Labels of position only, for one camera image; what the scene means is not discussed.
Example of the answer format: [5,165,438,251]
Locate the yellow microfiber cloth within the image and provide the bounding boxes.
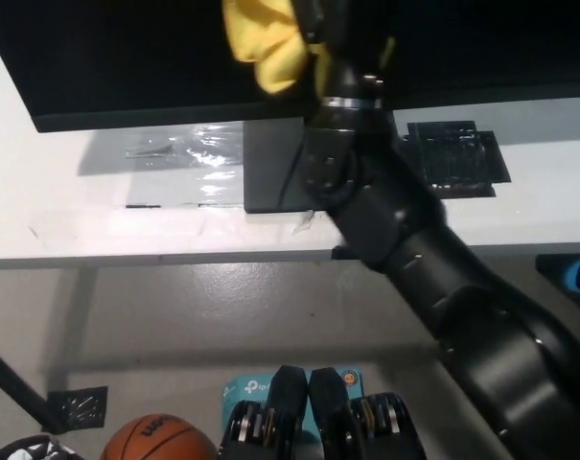
[220,0,336,96]

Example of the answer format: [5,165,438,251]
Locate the clear tape scrap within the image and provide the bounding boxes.
[291,209,317,236]

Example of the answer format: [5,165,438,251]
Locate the black stand pole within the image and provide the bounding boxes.
[0,338,69,436]

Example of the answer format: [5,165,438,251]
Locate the black robot torso blocks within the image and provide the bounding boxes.
[217,364,428,460]

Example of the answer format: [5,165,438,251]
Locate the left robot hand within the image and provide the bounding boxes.
[0,433,79,460]

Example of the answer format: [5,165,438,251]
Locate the orange basketball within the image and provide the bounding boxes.
[100,414,219,460]

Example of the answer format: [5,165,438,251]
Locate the clear plastic film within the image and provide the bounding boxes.
[78,122,246,208]

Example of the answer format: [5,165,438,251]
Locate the black HP monitor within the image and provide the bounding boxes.
[0,0,580,216]

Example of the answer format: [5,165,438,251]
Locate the blue cylinder object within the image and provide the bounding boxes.
[534,253,580,298]

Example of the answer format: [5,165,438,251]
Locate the teal tp-link box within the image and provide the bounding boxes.
[220,367,365,445]

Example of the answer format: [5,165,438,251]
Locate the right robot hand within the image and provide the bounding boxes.
[291,0,392,105]

